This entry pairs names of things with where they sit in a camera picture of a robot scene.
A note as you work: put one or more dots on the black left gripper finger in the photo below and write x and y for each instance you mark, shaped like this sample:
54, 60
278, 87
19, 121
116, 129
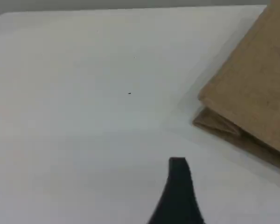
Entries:
177, 198

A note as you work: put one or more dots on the brown burlap tote bag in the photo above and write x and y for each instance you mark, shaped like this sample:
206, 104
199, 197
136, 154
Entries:
254, 88

